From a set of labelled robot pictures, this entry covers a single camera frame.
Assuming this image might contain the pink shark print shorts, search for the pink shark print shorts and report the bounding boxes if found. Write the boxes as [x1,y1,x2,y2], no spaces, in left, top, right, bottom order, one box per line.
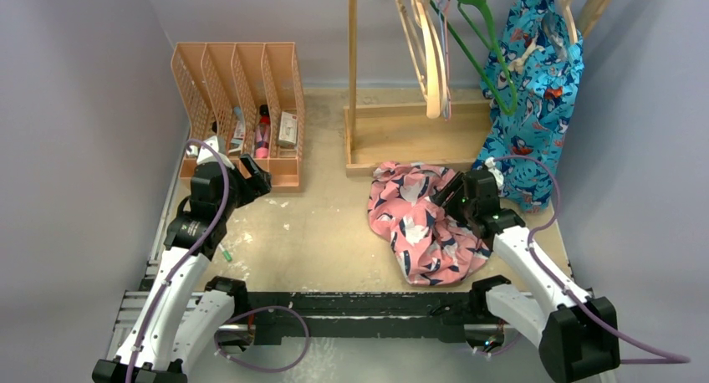
[367,161,492,286]

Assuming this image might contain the green plastic hanger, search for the green plastic hanger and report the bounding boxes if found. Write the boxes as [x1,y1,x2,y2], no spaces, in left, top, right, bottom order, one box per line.
[429,0,522,117]

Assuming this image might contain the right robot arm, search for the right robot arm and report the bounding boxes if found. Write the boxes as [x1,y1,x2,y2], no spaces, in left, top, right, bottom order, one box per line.
[431,166,620,382]

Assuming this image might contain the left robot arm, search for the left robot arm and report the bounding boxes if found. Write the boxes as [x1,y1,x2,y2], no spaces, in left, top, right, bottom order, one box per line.
[92,154,272,382]

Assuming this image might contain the blue shark print shorts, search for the blue shark print shorts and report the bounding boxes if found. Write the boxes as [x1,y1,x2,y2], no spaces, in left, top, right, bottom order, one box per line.
[473,0,584,212]

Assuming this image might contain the wooden hanger holding blue shorts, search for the wooden hanger holding blue shorts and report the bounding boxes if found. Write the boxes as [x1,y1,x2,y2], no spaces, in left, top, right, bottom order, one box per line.
[555,0,579,44]

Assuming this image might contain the white tube in organizer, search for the white tube in organizer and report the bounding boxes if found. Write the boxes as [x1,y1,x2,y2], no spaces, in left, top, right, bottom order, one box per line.
[231,106,246,150]

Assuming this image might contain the pink bottle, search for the pink bottle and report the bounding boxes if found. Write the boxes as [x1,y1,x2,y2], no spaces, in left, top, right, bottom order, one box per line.
[254,104,271,159]

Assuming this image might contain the green white marker pen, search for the green white marker pen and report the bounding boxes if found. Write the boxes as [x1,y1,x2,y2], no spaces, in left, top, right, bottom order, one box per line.
[218,245,232,263]

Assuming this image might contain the small white box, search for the small white box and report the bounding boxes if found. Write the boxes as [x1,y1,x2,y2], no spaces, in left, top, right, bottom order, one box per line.
[277,111,298,149]

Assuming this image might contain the orange plastic file organizer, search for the orange plastic file organizer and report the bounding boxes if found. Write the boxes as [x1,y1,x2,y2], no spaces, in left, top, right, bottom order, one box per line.
[171,42,306,193]

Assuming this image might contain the wooden clothes rack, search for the wooden clothes rack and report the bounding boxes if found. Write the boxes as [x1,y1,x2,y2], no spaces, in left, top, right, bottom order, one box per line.
[344,0,625,177]

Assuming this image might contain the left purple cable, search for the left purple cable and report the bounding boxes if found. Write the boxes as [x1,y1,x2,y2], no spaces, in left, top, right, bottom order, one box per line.
[124,139,231,383]

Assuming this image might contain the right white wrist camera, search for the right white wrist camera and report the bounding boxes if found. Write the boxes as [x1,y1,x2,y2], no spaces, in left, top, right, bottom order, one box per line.
[483,156,504,192]

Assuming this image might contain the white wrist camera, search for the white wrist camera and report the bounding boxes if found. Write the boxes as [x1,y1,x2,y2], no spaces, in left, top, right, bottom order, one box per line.
[186,135,233,168]
[483,156,504,192]

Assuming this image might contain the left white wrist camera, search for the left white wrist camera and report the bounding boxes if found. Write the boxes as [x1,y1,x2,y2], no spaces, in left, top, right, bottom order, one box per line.
[186,135,233,168]

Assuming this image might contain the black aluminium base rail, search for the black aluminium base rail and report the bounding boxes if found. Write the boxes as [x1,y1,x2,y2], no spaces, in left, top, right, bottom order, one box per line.
[113,290,599,349]

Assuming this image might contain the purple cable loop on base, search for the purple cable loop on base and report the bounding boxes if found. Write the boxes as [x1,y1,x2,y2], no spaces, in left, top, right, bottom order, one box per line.
[213,306,311,375]

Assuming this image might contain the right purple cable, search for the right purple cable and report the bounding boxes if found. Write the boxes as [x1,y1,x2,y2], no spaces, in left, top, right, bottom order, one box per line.
[490,155,691,366]

